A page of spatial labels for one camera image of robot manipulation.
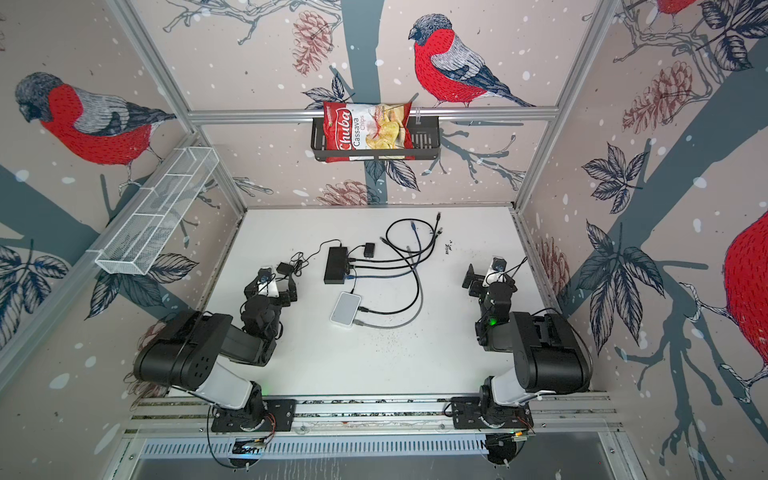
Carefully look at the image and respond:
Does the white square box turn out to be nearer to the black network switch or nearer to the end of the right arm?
the black network switch

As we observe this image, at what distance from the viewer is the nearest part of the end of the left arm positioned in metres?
0.71

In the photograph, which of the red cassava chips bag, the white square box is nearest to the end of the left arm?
the white square box

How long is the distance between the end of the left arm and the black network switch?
0.48 feet

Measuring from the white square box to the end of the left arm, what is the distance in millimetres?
130

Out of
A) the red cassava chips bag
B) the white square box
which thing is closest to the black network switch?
the white square box

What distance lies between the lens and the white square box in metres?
0.90

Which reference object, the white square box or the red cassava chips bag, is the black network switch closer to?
the white square box

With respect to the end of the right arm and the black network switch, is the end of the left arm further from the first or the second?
the end of the right arm

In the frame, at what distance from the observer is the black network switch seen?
997 millimetres

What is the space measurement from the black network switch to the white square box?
5 cm

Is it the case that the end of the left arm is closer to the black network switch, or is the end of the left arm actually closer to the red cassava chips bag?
the black network switch
